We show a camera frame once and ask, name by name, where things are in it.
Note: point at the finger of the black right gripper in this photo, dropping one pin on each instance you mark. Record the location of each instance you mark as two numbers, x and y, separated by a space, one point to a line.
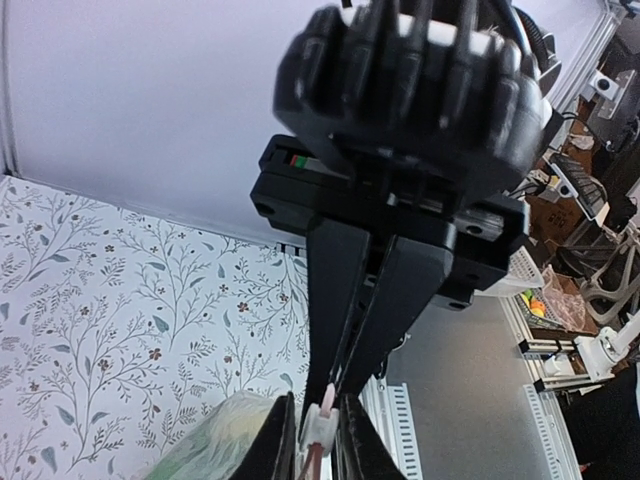
337 256
410 275

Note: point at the green white bok choy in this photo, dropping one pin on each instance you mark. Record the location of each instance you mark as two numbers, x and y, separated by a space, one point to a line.
215 448

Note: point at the white bag zipper slider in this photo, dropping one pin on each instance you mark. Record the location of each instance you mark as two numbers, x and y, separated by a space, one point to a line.
319 429

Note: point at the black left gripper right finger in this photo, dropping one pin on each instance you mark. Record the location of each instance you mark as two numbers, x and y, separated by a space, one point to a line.
359 451

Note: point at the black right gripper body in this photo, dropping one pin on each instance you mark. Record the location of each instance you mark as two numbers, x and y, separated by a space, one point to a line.
293 189

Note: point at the floral patterned table mat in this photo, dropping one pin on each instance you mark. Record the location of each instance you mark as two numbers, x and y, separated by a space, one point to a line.
120 332

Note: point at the clear zip top bag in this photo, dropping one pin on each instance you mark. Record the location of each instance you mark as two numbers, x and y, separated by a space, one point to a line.
308 462

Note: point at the white basket with balls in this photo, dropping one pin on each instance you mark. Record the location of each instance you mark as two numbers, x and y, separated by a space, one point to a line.
522 278

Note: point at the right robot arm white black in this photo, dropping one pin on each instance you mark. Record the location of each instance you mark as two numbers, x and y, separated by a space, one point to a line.
404 135

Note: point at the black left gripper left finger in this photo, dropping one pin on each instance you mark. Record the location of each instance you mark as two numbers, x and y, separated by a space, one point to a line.
272 453

